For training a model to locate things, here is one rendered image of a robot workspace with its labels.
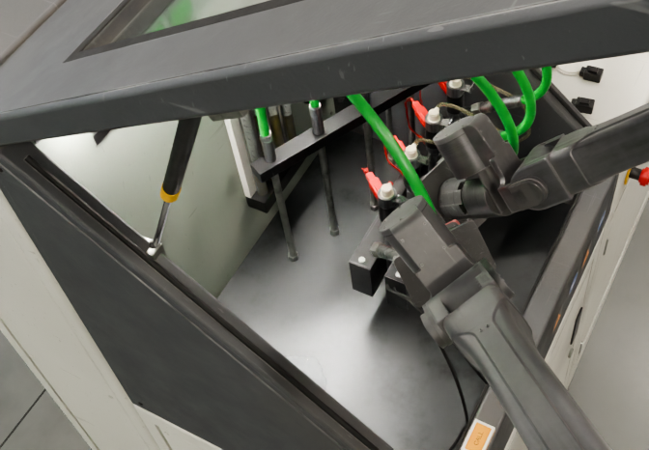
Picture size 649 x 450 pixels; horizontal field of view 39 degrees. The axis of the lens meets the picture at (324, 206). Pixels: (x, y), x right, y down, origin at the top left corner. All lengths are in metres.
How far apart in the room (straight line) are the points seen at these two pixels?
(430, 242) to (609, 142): 0.25
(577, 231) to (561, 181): 0.43
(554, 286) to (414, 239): 0.56
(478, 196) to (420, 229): 0.24
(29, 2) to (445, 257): 0.56
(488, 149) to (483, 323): 0.34
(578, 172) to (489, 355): 0.35
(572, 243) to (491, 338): 0.71
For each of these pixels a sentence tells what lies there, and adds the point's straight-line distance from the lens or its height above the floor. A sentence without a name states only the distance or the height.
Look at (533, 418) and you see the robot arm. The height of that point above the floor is 1.52.
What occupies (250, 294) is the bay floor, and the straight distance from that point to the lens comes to 1.59.
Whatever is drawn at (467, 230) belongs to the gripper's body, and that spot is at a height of 1.32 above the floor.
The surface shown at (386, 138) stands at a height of 1.39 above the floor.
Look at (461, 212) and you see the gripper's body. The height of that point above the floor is 1.21.
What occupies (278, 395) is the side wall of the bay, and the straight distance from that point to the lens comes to 1.14.
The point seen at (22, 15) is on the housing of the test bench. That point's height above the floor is 1.50.
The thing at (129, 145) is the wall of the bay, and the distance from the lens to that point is 1.23.
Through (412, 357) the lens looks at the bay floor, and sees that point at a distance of 1.50.
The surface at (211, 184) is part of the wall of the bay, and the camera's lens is 1.44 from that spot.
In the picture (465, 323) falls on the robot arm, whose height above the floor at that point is 1.44.
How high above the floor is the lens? 2.15
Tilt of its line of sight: 52 degrees down
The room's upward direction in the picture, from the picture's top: 10 degrees counter-clockwise
